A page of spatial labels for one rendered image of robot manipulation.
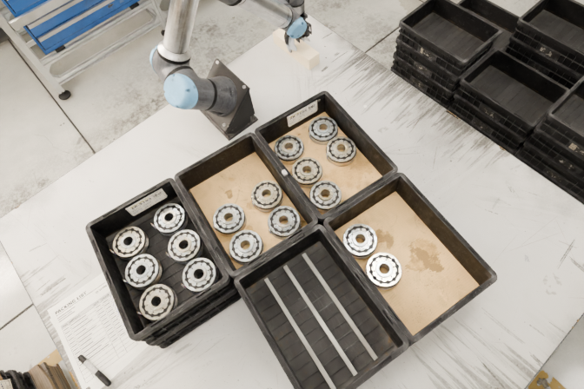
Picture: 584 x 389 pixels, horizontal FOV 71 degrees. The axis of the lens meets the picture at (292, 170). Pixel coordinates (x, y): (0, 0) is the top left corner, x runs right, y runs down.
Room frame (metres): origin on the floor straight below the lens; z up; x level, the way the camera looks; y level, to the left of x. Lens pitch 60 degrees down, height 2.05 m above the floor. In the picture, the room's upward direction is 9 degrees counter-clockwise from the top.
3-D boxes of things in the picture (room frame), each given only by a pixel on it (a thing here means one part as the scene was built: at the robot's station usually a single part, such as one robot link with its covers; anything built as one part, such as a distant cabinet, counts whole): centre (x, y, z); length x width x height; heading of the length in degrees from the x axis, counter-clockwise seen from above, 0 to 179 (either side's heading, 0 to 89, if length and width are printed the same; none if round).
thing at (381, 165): (0.70, -0.11, 0.87); 0.40 x 0.30 x 0.11; 25
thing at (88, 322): (0.30, 0.70, 0.70); 0.33 x 0.23 x 0.01; 34
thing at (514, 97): (1.17, -1.10, 0.31); 0.40 x 0.30 x 0.34; 34
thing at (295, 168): (0.67, -0.05, 0.86); 0.10 x 0.10 x 0.01
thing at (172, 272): (0.44, 0.43, 0.87); 0.40 x 0.30 x 0.11; 25
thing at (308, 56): (1.37, -0.10, 0.73); 0.24 x 0.06 x 0.06; 34
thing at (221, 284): (0.44, 0.43, 0.92); 0.40 x 0.30 x 0.02; 25
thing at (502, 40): (1.72, -1.20, 0.26); 0.40 x 0.30 x 0.23; 34
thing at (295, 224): (0.50, 0.05, 0.86); 0.10 x 0.10 x 0.01
